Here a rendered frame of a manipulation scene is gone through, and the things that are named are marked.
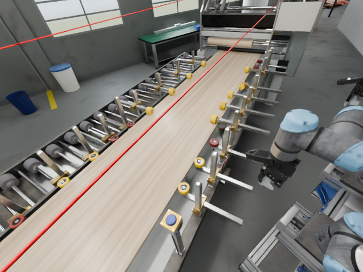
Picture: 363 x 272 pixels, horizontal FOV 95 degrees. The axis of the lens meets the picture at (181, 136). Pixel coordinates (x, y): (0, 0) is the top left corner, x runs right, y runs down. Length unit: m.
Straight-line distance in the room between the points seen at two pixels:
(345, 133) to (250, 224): 1.70
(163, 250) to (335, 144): 1.16
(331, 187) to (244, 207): 0.99
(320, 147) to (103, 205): 1.18
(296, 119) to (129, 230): 1.01
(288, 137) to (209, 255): 1.62
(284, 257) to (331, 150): 1.47
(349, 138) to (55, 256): 1.36
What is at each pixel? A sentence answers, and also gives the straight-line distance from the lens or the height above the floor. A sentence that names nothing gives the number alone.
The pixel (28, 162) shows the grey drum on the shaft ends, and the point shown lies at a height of 0.85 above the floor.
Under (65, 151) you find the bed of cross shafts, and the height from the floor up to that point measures 0.71.
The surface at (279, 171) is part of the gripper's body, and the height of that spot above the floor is 1.45.
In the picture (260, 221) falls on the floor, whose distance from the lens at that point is 2.18.
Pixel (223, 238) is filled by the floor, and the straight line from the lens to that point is 2.04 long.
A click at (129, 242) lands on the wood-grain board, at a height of 0.90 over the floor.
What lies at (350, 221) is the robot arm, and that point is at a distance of 0.92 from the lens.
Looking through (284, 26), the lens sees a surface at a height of 1.33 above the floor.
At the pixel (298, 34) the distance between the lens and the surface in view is 3.29.
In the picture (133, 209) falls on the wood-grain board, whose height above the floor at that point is 0.90.
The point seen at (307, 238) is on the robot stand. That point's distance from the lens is 1.07.
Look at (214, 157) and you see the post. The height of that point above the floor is 1.09.
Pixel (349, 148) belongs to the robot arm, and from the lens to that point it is 0.54.
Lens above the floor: 1.95
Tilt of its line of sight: 44 degrees down
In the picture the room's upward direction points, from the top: 6 degrees counter-clockwise
